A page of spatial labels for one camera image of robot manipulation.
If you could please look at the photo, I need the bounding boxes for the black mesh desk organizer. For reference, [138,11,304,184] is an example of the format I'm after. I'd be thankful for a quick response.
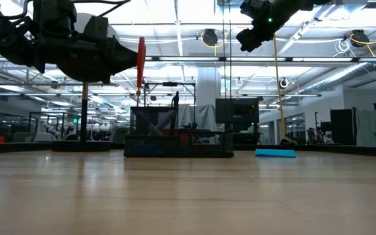
[123,106,235,159]

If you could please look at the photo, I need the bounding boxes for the red-handled scissors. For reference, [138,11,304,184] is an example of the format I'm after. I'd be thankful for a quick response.
[136,35,147,107]

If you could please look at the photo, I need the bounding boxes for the silver ventilation duct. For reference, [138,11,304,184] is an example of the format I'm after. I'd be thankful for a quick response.
[297,61,370,95]

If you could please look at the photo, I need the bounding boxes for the black pen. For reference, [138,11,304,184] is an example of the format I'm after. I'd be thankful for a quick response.
[170,91,180,134]

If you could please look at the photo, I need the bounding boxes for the blue and white pen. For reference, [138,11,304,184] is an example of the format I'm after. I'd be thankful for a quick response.
[134,112,160,136]

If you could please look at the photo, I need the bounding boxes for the black metal frame rig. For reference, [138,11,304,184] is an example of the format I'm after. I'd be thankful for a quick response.
[143,81,196,131]

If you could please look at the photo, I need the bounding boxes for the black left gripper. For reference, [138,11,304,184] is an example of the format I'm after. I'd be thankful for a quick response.
[32,0,140,84]

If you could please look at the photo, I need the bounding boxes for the black metal table frame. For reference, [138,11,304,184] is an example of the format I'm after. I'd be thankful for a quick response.
[0,140,376,158]

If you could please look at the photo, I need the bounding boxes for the light blue sticky note pad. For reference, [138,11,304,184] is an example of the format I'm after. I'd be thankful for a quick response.
[255,148,297,159]

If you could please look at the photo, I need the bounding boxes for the yellow hanging cable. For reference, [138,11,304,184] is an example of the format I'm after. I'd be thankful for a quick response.
[270,32,289,144]

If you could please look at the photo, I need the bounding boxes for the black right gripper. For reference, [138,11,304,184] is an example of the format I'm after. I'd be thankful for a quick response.
[236,0,296,53]

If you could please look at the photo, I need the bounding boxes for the black monitor screen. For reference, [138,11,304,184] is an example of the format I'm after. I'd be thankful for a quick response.
[215,97,260,124]

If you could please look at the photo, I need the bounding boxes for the black cabinet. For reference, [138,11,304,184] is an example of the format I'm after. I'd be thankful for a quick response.
[330,107,358,146]

